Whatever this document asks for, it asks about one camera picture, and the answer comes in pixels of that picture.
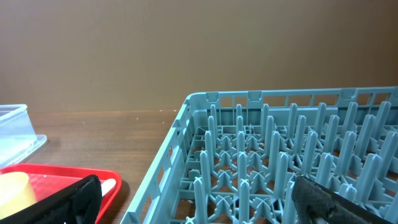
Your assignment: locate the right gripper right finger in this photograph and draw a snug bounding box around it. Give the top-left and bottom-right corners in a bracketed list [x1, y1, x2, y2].
[291, 176, 397, 224]

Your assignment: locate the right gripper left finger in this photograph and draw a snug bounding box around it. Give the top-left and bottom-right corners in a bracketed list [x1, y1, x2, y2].
[1, 174, 103, 224]

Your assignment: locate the yellow plastic cup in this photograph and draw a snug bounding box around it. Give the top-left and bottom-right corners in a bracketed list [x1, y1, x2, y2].
[1, 172, 37, 219]

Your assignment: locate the grey dishwasher rack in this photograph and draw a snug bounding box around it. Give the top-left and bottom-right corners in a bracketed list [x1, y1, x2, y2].
[122, 86, 397, 223]

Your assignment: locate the red serving tray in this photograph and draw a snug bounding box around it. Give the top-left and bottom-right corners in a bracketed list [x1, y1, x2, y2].
[1, 163, 122, 224]

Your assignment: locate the clear plastic bin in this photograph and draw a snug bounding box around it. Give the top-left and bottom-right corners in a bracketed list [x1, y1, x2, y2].
[0, 104, 47, 167]

